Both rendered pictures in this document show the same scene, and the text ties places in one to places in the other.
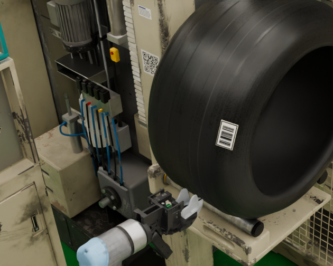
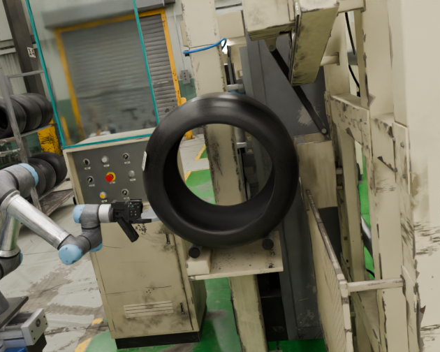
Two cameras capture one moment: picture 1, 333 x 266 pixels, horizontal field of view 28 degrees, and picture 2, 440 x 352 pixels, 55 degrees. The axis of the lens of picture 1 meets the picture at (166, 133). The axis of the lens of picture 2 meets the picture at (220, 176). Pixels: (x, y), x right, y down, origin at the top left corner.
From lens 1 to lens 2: 1.55 m
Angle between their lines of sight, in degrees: 47
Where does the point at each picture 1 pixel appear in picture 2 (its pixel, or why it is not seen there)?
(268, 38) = (181, 108)
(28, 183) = not seen: hidden behind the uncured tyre
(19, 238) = (156, 243)
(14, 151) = not seen: hidden behind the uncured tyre
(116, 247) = (88, 210)
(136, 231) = (104, 208)
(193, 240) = (237, 286)
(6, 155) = not seen: hidden behind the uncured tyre
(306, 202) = (262, 265)
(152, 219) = (117, 207)
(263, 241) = (200, 265)
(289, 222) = (238, 269)
